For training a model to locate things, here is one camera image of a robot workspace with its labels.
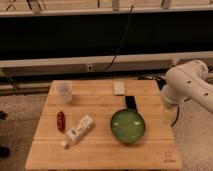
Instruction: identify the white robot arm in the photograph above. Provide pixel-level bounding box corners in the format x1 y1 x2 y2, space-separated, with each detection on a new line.
160 60 213 126

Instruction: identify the clear plastic cup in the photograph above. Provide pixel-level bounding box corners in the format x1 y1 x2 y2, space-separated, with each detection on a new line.
56 81 72 103

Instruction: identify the white wall socket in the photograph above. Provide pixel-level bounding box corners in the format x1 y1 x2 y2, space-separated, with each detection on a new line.
88 64 93 72

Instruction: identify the metal rail frame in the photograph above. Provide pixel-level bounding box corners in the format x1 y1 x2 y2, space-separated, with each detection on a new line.
0 51 213 78

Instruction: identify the black floor cable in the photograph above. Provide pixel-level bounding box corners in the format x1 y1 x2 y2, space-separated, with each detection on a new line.
137 75 167 90

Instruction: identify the white rectangular block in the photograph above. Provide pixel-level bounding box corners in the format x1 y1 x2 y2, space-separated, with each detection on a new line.
114 81 125 95

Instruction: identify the black hanging cable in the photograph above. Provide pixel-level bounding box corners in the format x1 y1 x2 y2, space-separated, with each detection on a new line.
101 4 135 73

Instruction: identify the green ceramic bowl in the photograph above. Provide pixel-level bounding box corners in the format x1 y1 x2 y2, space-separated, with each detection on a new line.
110 109 146 144

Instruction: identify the white tube with cap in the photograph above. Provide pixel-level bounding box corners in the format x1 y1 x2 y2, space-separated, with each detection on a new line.
61 115 95 148

